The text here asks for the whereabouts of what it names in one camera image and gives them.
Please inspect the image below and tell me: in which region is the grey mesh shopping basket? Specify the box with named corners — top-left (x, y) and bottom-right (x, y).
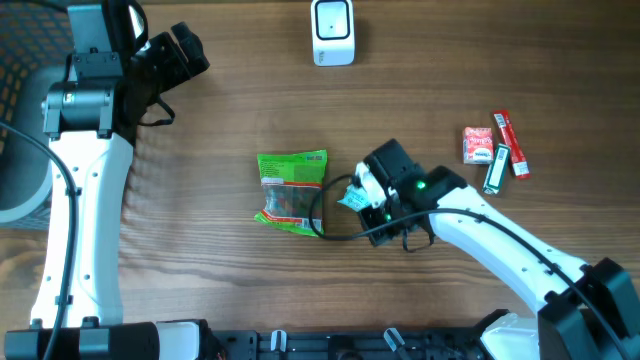
top-left (1, 0), bottom-right (73, 230)

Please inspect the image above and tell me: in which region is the green gummy candy bag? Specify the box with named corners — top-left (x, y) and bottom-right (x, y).
top-left (254, 150), bottom-right (328, 237)

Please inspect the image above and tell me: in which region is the white barcode scanner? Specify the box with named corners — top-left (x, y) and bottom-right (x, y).
top-left (310, 0), bottom-right (356, 67)

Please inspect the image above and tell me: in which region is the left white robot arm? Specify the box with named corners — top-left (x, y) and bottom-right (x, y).
top-left (4, 1), bottom-right (226, 359)

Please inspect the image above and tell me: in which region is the green small box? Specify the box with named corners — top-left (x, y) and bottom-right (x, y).
top-left (482, 144), bottom-right (510, 195)

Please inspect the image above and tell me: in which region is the teal tissue packet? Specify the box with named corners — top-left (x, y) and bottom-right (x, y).
top-left (338, 184), bottom-right (371, 212)

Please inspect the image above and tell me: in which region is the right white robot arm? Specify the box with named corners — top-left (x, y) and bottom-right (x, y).
top-left (355, 139), bottom-right (639, 359)

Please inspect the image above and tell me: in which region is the black mounting rail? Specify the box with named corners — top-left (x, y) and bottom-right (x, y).
top-left (213, 327), bottom-right (492, 360)

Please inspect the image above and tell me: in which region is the left black cable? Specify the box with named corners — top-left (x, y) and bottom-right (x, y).
top-left (0, 119), bottom-right (84, 360)

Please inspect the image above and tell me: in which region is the orange tissue packet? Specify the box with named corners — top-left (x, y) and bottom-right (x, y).
top-left (462, 127), bottom-right (494, 165)

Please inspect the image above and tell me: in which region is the red stick sachet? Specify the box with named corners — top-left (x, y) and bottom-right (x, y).
top-left (492, 110), bottom-right (531, 180)

